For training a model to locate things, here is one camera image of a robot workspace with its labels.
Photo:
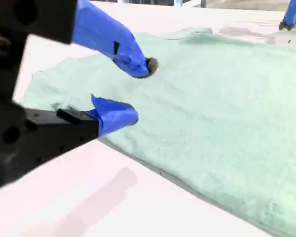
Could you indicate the white window frame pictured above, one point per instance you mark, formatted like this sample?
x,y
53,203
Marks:
x,y
178,3

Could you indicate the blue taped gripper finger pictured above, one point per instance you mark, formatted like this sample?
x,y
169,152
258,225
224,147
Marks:
x,y
101,32
113,116
292,12

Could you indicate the grey metal post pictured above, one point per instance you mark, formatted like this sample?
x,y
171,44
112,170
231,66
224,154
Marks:
x,y
204,3

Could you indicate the pale green T-shirt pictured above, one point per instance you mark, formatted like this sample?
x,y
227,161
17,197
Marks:
x,y
212,111

